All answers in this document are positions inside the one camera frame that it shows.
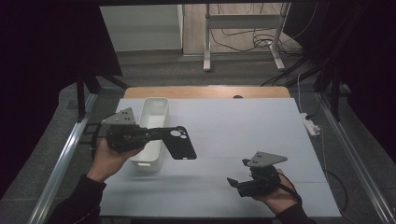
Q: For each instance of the white cabinet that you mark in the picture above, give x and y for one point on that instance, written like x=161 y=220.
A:
x=140 y=31

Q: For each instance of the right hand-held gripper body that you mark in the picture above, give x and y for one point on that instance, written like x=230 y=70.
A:
x=261 y=183

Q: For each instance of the dark table grommet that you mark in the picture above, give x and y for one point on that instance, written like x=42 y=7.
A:
x=238 y=97

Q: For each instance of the person's left hand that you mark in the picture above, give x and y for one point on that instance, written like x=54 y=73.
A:
x=107 y=161

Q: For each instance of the white power strip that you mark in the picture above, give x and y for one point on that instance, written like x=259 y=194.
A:
x=309 y=124

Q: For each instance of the black phone case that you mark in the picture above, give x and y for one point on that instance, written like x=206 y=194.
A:
x=182 y=149

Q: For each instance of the white table cover board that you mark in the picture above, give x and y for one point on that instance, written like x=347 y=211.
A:
x=224 y=130

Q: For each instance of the white desk frame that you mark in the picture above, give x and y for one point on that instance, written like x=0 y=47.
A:
x=207 y=46

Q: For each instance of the person's right hand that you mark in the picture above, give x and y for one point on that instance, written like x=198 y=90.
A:
x=280 y=200

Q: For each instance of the aluminium rail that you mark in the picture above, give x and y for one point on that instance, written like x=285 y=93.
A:
x=351 y=149
x=67 y=149

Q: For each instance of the black metal stand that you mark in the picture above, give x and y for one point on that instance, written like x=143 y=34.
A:
x=335 y=102
x=81 y=99

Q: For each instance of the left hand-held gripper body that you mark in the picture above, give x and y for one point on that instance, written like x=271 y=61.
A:
x=124 y=137

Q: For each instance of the black curtain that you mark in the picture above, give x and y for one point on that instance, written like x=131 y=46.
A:
x=367 y=62
x=37 y=77

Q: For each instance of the wooden table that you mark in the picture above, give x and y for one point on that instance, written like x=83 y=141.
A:
x=186 y=92

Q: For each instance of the white plastic storage bin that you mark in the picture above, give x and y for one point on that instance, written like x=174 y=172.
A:
x=149 y=161

